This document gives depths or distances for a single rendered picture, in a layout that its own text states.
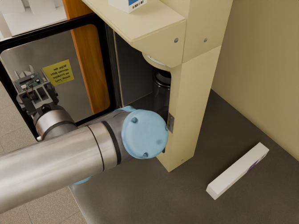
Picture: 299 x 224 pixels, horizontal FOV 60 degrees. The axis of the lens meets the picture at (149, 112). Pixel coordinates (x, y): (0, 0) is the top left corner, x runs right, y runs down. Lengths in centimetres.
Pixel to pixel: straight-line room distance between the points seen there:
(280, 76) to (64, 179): 77
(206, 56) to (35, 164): 39
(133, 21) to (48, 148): 25
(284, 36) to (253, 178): 46
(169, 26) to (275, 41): 53
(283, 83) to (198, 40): 50
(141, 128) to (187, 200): 52
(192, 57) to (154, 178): 48
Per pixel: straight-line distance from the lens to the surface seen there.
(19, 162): 38
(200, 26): 51
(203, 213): 87
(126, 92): 93
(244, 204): 91
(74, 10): 79
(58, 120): 55
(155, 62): 66
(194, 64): 56
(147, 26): 45
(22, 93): 61
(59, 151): 38
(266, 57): 96
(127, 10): 48
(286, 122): 103
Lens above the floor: 175
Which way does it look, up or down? 50 degrees down
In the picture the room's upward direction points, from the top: straight up
